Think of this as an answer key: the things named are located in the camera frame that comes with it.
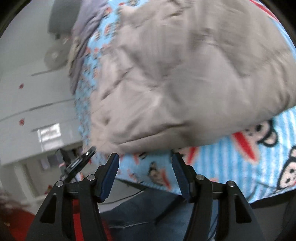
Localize person's blue jeans leg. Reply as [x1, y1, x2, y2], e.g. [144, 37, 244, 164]
[99, 185, 220, 241]

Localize purple duvet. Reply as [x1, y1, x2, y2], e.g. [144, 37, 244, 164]
[69, 0, 109, 95]

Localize blue monkey printed blanket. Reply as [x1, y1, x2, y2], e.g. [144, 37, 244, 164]
[74, 0, 296, 204]

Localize black cable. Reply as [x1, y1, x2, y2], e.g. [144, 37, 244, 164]
[105, 186, 148, 205]

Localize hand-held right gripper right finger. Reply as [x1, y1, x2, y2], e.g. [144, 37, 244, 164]
[171, 152, 269, 241]

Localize cream folded garment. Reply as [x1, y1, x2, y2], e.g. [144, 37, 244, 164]
[68, 39, 81, 66]

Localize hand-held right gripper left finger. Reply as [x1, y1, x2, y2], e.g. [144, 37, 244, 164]
[25, 152, 120, 241]

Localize white wardrobe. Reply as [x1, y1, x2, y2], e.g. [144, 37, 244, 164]
[0, 21, 93, 167]

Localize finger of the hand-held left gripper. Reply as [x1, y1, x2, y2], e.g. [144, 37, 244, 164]
[61, 146, 97, 181]

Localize beige quilted puffer jacket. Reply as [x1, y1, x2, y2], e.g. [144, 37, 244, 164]
[89, 0, 296, 154]

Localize white standing fan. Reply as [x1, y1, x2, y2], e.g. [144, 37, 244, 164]
[44, 43, 70, 70]

